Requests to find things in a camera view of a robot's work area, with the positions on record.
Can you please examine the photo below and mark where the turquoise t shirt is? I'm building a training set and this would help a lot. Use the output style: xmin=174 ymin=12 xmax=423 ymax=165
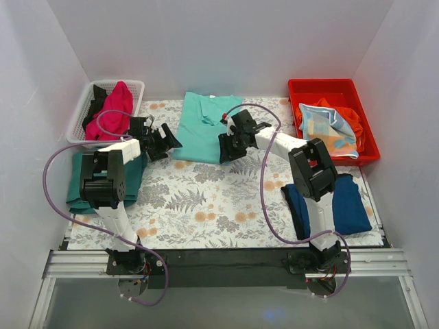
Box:
xmin=172 ymin=92 xmax=242 ymax=164

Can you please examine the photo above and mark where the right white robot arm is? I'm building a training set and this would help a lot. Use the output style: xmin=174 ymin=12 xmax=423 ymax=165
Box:
xmin=219 ymin=110 xmax=341 ymax=273

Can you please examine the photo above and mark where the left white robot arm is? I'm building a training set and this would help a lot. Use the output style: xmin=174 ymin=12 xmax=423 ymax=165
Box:
xmin=79 ymin=117 xmax=182 ymax=274

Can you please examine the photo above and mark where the folded dark green shirt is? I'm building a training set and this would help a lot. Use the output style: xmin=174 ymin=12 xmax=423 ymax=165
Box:
xmin=66 ymin=151 xmax=148 ymax=215

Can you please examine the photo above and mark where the magenta shirt in basket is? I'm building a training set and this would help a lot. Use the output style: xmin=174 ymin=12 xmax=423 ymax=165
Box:
xmin=85 ymin=81 xmax=133 ymax=141

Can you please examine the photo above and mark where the black garment in basket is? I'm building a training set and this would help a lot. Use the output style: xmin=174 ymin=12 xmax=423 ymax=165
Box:
xmin=82 ymin=85 xmax=108 ymax=130

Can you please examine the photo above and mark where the patterned light blue shirt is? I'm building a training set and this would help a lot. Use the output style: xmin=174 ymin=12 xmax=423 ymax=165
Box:
xmin=298 ymin=103 xmax=359 ymax=159

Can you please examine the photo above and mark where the white plastic basket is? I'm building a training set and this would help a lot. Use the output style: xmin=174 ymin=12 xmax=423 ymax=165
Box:
xmin=66 ymin=80 xmax=145 ymax=145

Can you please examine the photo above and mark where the red plastic bin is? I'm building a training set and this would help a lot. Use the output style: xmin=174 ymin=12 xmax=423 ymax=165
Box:
xmin=288 ymin=79 xmax=380 ymax=167

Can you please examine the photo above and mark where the orange shirt in bin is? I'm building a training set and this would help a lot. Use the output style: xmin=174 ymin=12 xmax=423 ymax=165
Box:
xmin=294 ymin=98 xmax=365 ymax=153

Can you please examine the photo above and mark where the folded navy blue shirt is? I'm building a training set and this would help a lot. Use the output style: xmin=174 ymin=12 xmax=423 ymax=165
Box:
xmin=281 ymin=173 xmax=372 ymax=240

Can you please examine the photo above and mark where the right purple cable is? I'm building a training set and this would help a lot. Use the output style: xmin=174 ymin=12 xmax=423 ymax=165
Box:
xmin=221 ymin=103 xmax=352 ymax=303

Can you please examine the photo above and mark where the purple cable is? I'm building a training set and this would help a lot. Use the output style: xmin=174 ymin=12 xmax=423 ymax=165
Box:
xmin=42 ymin=109 xmax=169 ymax=306
xmin=221 ymin=103 xmax=352 ymax=303

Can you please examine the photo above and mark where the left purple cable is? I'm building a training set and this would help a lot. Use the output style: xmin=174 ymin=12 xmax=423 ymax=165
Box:
xmin=42 ymin=109 xmax=169 ymax=306

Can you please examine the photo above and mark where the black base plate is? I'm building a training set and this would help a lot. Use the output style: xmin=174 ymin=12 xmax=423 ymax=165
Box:
xmin=105 ymin=247 xmax=348 ymax=289

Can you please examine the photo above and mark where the aluminium mounting rail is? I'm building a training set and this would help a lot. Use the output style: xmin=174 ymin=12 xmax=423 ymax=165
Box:
xmin=29 ymin=248 xmax=428 ymax=328

